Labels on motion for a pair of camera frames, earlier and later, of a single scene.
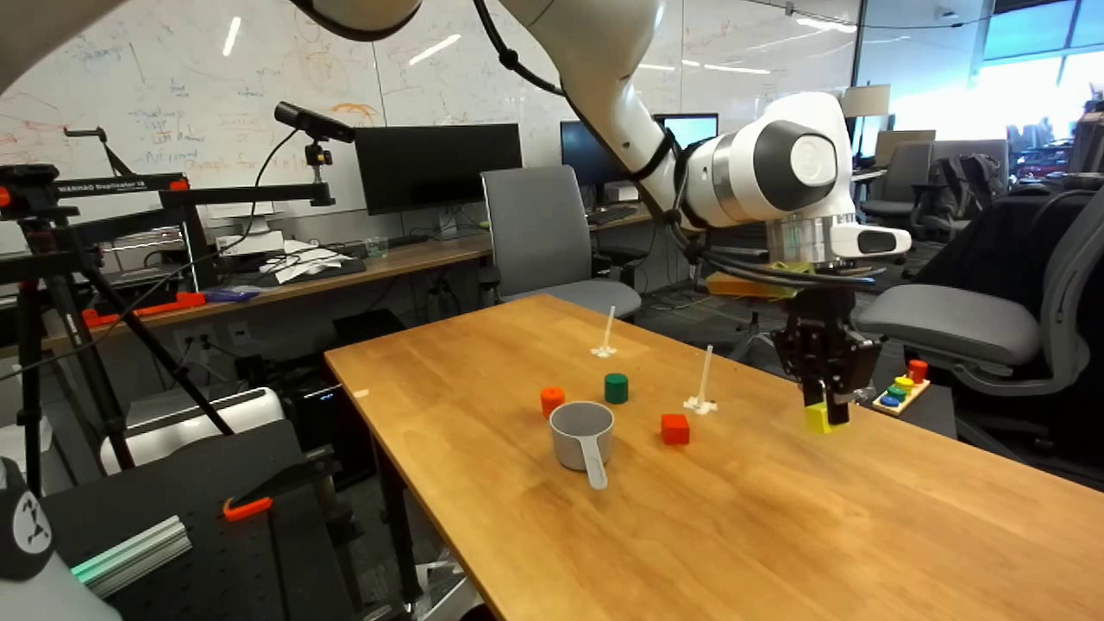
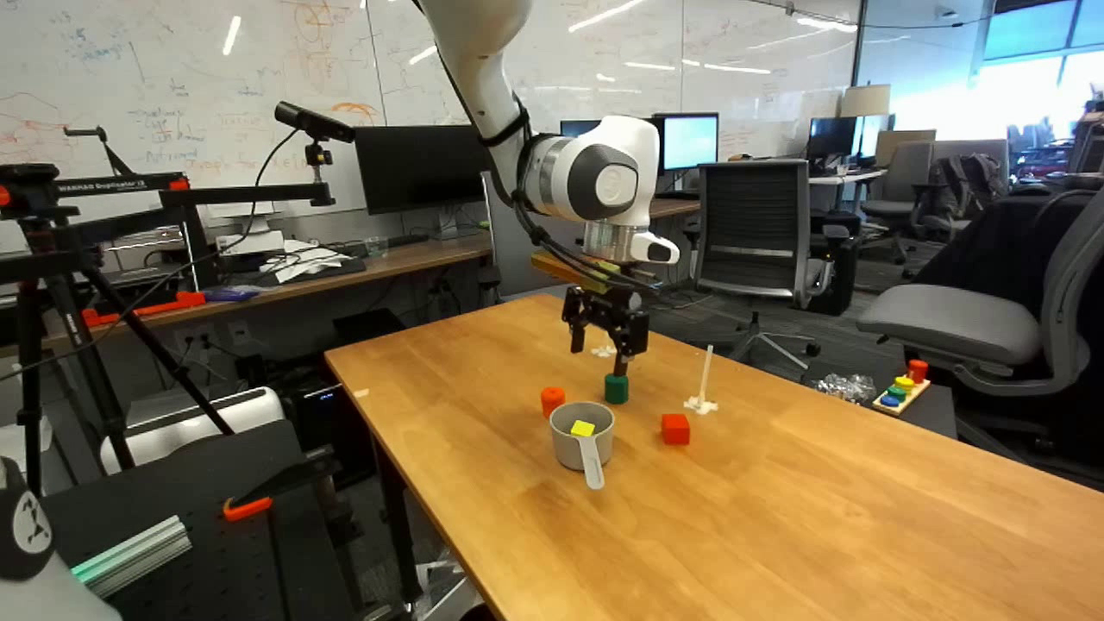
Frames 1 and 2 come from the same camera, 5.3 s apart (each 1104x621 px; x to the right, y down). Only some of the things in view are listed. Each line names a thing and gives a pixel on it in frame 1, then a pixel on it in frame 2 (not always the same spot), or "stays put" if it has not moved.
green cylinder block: x=617 y=389 stays put
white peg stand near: x=704 y=401 stays put
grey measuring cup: x=583 y=439 stays put
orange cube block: x=678 y=430 stays put
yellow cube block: x=814 y=421 to x=583 y=430
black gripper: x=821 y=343 to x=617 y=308
